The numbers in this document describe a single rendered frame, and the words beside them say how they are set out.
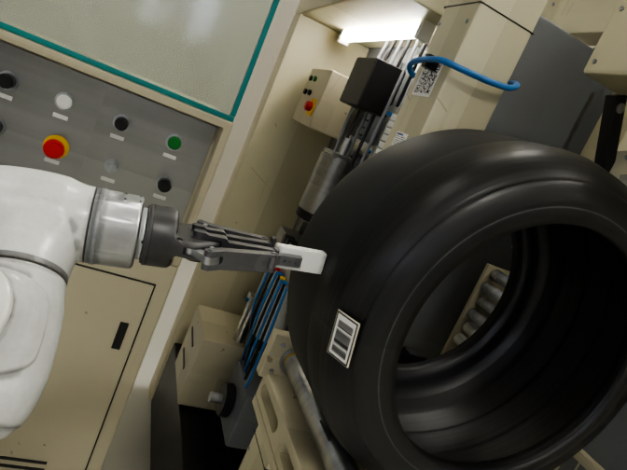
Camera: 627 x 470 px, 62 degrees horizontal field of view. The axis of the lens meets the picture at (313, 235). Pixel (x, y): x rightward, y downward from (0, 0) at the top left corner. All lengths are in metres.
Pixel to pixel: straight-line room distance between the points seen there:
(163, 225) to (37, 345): 0.18
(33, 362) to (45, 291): 0.07
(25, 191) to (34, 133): 0.67
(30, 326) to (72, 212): 0.14
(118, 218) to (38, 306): 0.13
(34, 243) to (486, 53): 0.82
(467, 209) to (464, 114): 0.44
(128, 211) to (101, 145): 0.66
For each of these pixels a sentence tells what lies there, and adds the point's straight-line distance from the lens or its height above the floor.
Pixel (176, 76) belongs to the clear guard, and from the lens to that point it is 1.23.
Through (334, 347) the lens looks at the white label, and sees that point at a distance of 0.66.
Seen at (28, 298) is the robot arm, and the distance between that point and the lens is 0.55.
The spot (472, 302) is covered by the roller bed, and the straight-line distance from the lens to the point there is 1.36.
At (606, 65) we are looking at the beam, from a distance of 1.15.
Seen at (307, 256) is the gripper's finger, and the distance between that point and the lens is 0.69.
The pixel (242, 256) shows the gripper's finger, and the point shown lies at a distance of 0.63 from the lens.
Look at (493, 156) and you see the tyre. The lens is 0.70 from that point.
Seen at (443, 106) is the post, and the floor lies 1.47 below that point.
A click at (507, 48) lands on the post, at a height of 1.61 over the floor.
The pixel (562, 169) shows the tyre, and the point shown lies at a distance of 0.73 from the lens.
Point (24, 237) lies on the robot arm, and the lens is 0.60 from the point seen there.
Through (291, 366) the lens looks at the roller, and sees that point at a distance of 1.02.
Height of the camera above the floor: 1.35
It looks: 11 degrees down
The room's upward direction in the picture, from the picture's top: 24 degrees clockwise
